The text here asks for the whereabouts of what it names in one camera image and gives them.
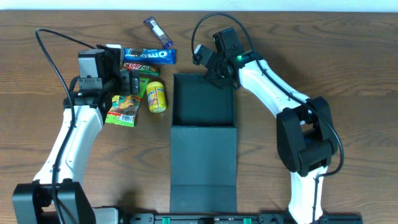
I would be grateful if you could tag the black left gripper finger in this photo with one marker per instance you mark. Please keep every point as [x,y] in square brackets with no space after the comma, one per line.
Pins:
[125,88]
[135,82]

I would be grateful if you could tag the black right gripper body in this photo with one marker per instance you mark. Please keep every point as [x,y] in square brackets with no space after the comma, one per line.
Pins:
[219,78]

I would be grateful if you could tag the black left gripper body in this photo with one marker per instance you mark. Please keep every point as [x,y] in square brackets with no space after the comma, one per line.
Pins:
[134,83]

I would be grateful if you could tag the blue Oreo cookie pack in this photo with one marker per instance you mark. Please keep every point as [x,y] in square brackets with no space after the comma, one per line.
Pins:
[160,56]

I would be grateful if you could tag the green gummy candy bag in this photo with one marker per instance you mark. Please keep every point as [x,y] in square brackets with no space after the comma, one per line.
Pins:
[124,108]

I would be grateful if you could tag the dark green box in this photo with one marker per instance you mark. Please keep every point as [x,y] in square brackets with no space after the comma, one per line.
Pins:
[203,144]

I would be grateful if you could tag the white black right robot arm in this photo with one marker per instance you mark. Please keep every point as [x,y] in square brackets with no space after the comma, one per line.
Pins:
[306,138]

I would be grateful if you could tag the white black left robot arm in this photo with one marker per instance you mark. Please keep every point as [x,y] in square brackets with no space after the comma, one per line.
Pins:
[56,194]

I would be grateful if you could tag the red KitKat Milo bar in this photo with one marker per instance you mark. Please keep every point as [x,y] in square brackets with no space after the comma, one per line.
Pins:
[142,68]

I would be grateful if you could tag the yellow Mentos bottle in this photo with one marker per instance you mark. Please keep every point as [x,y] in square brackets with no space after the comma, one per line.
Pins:
[156,97]

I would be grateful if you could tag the dark blue chocolate bar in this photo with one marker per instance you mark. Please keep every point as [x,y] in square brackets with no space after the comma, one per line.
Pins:
[158,31]

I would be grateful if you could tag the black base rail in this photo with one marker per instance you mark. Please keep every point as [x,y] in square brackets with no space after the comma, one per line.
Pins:
[262,218]

